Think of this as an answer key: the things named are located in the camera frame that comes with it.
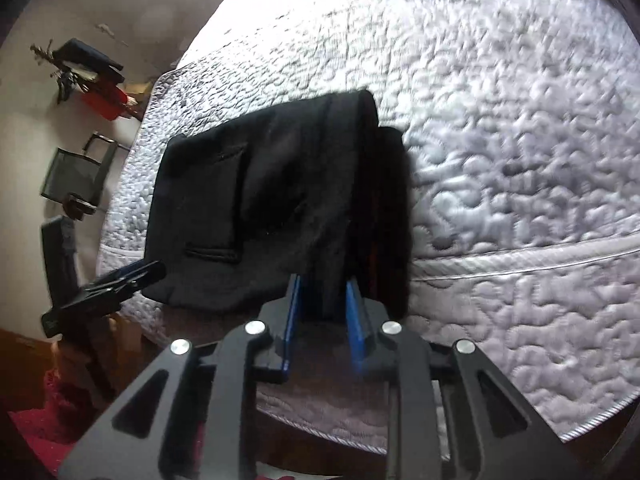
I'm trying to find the black pants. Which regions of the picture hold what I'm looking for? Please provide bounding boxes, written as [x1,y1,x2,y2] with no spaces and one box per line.
[143,90,411,323]

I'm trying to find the black office chair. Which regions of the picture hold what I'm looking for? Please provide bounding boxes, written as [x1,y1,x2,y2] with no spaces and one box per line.
[40,132,129,221]

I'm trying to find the red hanging garment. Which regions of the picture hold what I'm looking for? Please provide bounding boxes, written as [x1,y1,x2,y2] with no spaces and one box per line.
[81,87,138,122]

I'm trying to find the cardboard boxes on floor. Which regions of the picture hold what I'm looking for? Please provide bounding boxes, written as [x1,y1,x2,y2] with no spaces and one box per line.
[122,79,155,113]

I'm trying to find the grey quilted bedspread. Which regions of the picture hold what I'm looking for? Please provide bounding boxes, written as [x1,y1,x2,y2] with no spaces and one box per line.
[96,0,639,441]

